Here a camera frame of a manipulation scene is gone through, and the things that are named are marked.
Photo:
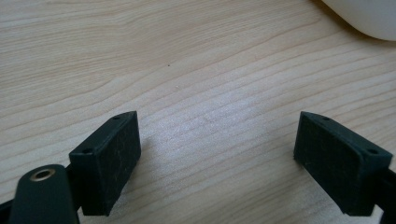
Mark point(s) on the white plastic bin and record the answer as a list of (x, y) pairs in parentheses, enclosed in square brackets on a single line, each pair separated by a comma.
[(364, 15)]

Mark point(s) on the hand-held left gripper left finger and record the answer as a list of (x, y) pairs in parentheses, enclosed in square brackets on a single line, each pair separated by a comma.
[(106, 165)]

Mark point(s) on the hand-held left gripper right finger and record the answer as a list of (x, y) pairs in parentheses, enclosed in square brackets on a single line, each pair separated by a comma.
[(339, 165)]

